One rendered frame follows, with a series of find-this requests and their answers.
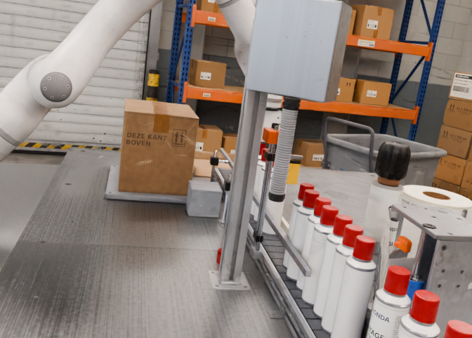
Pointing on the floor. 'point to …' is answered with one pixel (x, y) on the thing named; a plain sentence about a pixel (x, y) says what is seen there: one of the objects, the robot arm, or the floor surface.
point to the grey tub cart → (338, 159)
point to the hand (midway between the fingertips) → (259, 156)
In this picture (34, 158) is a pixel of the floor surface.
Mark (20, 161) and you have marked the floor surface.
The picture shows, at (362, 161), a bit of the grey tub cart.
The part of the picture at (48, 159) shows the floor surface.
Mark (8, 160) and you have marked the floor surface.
